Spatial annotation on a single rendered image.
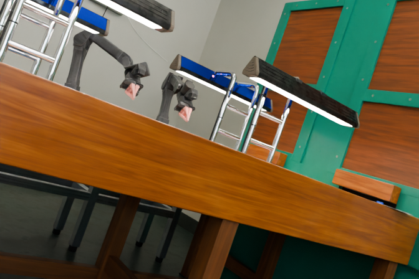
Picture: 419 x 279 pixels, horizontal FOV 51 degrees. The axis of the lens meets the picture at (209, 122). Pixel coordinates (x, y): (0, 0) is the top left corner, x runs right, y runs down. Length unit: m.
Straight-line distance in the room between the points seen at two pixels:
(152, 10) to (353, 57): 1.31
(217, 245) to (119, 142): 0.42
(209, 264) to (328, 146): 1.20
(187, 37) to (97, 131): 3.69
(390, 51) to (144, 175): 1.53
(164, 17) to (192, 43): 3.30
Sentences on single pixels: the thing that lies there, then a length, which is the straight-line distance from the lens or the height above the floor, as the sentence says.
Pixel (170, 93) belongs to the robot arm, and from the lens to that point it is 2.71.
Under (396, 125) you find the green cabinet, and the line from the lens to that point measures 2.11.
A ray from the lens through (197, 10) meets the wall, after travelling 4.70.
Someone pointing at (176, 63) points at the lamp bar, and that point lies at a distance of 2.05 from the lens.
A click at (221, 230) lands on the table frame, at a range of 1.23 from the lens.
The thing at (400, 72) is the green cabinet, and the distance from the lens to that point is 2.20.
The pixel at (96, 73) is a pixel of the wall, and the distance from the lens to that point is 4.16.
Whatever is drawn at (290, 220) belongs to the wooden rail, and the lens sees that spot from 1.37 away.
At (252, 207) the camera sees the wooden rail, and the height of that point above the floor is 0.63.
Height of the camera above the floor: 0.74
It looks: 4 degrees up
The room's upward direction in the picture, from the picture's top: 20 degrees clockwise
